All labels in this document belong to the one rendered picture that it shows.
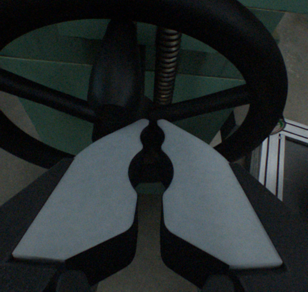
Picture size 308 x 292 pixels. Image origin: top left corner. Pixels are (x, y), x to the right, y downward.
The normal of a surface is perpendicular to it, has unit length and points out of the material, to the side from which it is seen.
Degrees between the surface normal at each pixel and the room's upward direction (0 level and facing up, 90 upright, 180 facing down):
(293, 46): 0
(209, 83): 90
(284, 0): 90
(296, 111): 0
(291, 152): 0
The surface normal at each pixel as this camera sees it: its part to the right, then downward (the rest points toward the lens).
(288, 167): 0.12, -0.49
